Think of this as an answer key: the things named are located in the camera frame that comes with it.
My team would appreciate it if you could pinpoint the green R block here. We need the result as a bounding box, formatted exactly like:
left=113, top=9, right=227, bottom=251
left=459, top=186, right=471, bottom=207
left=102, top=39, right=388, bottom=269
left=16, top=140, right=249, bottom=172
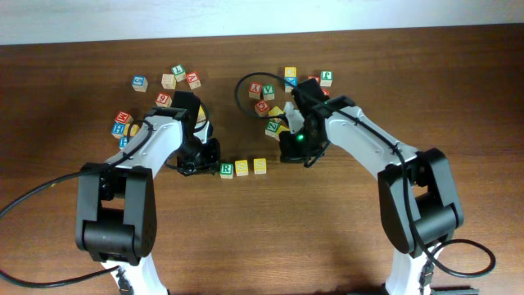
left=219, top=162, right=234, bottom=179

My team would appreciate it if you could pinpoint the yellow S block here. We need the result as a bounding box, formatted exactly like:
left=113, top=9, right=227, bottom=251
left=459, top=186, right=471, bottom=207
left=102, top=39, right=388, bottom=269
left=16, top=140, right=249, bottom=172
left=234, top=160, right=249, bottom=177

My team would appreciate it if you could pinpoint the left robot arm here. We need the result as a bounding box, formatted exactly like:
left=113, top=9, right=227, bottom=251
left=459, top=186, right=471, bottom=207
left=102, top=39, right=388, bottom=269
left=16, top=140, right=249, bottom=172
left=75, top=107, right=219, bottom=294

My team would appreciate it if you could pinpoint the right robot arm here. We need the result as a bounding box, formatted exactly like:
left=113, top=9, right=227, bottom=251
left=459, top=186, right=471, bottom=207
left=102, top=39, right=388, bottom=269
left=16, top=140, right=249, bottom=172
left=280, top=96, right=464, bottom=294

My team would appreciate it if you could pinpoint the green Z block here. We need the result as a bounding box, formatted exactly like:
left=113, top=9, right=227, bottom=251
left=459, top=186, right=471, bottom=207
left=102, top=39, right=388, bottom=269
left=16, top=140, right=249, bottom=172
left=264, top=120, right=280, bottom=138

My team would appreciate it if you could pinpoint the yellow block tilted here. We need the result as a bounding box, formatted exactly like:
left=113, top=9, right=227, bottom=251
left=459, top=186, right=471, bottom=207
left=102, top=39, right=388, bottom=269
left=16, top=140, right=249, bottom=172
left=196, top=107, right=206, bottom=123

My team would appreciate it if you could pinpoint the red Q block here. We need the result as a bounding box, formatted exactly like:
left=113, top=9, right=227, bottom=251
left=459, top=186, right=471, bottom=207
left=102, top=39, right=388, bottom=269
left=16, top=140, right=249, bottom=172
left=254, top=100, right=270, bottom=118

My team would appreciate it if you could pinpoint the green V block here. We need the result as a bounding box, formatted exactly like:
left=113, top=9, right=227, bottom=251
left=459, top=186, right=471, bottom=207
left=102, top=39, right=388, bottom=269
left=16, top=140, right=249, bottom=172
left=262, top=84, right=275, bottom=101

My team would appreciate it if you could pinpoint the blue X block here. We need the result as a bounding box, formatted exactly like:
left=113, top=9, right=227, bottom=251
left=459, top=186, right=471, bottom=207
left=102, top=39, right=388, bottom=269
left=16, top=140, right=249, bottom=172
left=284, top=76, right=297, bottom=93

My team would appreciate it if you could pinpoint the red 6 block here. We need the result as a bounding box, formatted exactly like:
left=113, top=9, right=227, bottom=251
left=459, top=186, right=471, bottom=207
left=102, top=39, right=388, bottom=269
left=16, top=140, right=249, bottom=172
left=155, top=93, right=172, bottom=107

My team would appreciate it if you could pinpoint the yellow O block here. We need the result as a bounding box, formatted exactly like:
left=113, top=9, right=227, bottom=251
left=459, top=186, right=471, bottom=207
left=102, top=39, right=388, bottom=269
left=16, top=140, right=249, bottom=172
left=123, top=124, right=140, bottom=137

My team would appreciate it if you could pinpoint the red I block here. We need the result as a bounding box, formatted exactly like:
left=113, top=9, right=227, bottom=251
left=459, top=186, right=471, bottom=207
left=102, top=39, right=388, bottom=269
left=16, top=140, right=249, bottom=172
left=307, top=75, right=320, bottom=84

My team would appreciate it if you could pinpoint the blue H block lower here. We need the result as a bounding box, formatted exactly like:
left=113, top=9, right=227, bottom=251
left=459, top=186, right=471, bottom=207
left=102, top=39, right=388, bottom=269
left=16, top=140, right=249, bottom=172
left=119, top=137, right=128, bottom=150

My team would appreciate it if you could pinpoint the blue h block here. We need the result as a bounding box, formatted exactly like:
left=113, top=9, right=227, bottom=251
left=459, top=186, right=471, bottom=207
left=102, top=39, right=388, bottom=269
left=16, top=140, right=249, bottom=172
left=111, top=122, right=126, bottom=138
left=119, top=137, right=128, bottom=150

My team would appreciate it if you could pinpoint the yellow top block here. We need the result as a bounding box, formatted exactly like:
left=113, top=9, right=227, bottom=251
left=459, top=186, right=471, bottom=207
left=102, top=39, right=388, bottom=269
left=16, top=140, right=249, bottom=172
left=284, top=66, right=297, bottom=78

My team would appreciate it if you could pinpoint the red Y block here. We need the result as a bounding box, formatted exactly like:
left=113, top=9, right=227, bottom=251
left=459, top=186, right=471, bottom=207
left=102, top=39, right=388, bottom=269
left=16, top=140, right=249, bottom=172
left=248, top=83, right=263, bottom=100

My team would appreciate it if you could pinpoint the red A block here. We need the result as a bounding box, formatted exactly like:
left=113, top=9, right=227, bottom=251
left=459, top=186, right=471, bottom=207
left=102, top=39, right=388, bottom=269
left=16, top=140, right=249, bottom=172
left=186, top=72, right=201, bottom=89

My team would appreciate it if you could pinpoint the plain wooden block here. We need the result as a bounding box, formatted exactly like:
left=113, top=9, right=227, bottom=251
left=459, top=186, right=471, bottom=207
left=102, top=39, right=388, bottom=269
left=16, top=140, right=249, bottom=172
left=161, top=74, right=177, bottom=89

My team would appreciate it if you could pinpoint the blue H block upper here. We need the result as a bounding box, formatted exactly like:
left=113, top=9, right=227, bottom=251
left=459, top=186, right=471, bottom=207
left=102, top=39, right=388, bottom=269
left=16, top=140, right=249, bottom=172
left=111, top=122, right=126, bottom=138

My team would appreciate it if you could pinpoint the red M block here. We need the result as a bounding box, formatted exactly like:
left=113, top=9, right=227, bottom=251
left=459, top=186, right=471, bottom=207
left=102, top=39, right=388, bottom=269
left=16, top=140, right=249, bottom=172
left=114, top=111, right=133, bottom=125

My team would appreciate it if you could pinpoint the green T block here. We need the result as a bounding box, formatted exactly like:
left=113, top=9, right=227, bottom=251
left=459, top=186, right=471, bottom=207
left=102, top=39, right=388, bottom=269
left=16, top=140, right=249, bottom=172
left=171, top=65, right=187, bottom=82

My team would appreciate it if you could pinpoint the blue 5 block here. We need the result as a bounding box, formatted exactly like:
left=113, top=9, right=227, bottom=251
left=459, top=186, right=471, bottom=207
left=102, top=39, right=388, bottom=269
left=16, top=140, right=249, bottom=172
left=132, top=75, right=148, bottom=93

